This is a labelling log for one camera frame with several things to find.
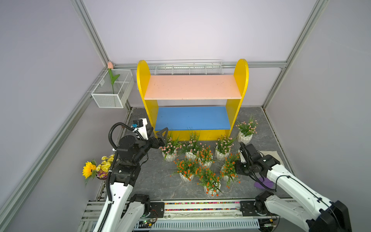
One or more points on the pink flower pot far right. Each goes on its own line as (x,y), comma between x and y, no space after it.
(246,130)

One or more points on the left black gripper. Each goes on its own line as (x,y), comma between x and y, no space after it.
(161,142)

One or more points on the yellow rack with coloured shelves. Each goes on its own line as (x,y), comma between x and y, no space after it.
(210,122)

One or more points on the white wire rail basket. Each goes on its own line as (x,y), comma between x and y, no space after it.
(185,67)

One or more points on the pink flower pot middle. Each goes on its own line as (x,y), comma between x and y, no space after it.
(192,147)

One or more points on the pink artificial tulip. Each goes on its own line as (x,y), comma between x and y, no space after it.
(113,77)

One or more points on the white wire wall basket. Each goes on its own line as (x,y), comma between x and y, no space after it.
(103,95)

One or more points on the pink flower pot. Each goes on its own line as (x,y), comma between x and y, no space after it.
(170,149)
(246,130)
(223,147)
(192,147)

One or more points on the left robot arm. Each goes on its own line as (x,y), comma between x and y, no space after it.
(121,212)

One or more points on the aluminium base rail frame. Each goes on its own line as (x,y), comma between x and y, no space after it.
(205,215)

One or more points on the pink flower pot far left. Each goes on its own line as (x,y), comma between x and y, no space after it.
(170,149)

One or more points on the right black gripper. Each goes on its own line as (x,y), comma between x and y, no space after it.
(237,169)

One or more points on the purple trowel pink handle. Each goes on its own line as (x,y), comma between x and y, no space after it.
(266,182)

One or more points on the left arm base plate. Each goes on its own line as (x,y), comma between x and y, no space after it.
(154,210)

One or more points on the orange flower pot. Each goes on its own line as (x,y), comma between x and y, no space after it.
(228,171)
(205,157)
(210,181)
(187,169)

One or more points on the white grey work glove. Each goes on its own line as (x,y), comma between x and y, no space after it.
(273,154)

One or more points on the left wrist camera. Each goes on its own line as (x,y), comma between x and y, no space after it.
(142,124)

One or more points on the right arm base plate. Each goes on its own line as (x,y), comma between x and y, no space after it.
(254,208)

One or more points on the sunflower bouquet in basket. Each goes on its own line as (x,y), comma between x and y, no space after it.
(92,170)

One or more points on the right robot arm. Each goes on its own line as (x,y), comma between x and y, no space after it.
(313,212)

